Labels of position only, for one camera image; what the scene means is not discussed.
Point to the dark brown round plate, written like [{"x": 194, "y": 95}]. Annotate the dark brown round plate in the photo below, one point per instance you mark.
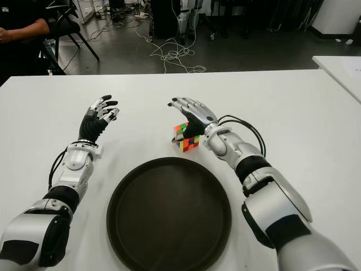
[{"x": 169, "y": 217}]

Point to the white framed glass case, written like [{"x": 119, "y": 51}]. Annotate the white framed glass case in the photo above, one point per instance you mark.
[{"x": 84, "y": 11}]

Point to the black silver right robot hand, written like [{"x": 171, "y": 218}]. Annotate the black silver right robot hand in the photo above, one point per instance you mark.
[{"x": 200, "y": 118}]

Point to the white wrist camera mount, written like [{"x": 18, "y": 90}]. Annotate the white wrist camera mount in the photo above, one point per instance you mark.
[
  {"x": 98, "y": 152},
  {"x": 206, "y": 145}
]

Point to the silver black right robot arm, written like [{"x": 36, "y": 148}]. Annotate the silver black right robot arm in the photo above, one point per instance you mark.
[{"x": 268, "y": 203}]

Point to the white power strip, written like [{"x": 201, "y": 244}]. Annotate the white power strip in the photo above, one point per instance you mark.
[{"x": 149, "y": 38}]

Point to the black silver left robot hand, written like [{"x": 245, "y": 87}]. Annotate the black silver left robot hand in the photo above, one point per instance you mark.
[{"x": 90, "y": 128}]

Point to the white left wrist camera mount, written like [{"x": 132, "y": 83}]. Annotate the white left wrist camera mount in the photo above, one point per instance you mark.
[{"x": 98, "y": 152}]

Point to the multicoloured Rubik's cube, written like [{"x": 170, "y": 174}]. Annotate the multicoloured Rubik's cube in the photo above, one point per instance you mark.
[{"x": 190, "y": 144}]

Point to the white cabinet with black base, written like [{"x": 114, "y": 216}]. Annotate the white cabinet with black base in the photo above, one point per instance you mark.
[{"x": 338, "y": 17}]

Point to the black chair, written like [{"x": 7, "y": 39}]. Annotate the black chair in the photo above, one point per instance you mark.
[{"x": 66, "y": 26}]

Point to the seated person in black shirt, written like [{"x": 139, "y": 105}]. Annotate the seated person in black shirt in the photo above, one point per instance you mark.
[{"x": 17, "y": 11}]

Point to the small white power adapter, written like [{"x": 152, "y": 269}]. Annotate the small white power adapter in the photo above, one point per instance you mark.
[{"x": 212, "y": 36}]

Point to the white humanoid robot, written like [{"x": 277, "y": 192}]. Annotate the white humanoid robot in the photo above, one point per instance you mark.
[{"x": 183, "y": 19}]

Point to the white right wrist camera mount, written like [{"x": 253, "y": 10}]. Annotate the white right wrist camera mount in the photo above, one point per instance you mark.
[{"x": 206, "y": 145}]

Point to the white side table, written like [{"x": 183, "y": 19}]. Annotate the white side table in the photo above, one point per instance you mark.
[{"x": 344, "y": 70}]

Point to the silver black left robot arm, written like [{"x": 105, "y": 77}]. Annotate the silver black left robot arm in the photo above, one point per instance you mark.
[{"x": 76, "y": 162}]

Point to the crumpled white paper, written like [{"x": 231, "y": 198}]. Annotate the crumpled white paper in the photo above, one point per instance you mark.
[{"x": 349, "y": 41}]

